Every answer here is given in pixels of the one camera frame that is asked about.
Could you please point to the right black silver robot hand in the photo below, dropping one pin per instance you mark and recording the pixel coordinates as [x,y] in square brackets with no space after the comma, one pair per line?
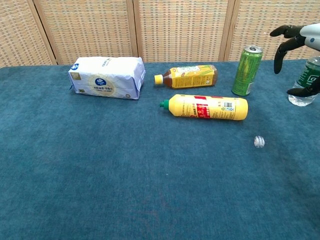
[311,36]

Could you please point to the small white cube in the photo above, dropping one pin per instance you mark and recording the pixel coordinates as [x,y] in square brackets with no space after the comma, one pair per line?
[259,141]

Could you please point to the woven bamboo screen panel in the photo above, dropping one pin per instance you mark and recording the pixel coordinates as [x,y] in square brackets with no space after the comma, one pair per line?
[17,30]
[87,27]
[257,20]
[182,27]

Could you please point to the clear water bottle green label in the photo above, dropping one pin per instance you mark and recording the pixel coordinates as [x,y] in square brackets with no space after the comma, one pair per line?
[301,100]

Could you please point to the green drink can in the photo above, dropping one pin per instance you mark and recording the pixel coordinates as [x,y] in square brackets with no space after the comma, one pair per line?
[246,72]

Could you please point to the tea bottle yellow label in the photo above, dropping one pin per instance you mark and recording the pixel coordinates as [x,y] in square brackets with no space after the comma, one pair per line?
[192,76]

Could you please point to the yellow bottle green cap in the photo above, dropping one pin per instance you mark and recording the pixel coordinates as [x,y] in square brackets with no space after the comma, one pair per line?
[207,107]

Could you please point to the white tissue pack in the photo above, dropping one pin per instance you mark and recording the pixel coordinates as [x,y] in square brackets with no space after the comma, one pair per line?
[107,77]

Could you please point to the blue carpet table mat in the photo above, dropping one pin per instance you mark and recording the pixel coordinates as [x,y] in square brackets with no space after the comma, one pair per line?
[125,162]

